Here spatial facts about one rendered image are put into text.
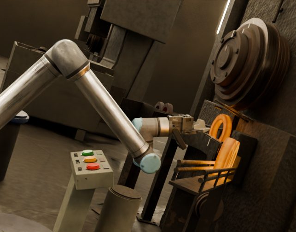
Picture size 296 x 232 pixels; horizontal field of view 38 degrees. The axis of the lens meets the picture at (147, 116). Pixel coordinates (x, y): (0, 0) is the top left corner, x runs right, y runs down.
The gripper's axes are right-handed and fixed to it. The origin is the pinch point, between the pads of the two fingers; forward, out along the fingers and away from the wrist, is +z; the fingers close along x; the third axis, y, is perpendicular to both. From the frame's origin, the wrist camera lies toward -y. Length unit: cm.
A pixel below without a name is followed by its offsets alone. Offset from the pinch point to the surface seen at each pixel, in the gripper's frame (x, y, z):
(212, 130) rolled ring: 18.5, -4.9, 10.6
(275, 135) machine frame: -25.0, 2.9, 21.2
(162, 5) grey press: 275, 76, 54
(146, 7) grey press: 273, 73, 36
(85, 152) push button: -49, 5, -63
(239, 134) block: -14.0, 0.9, 9.7
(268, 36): -6, 45, 25
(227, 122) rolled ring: 5.7, 2.2, 13.0
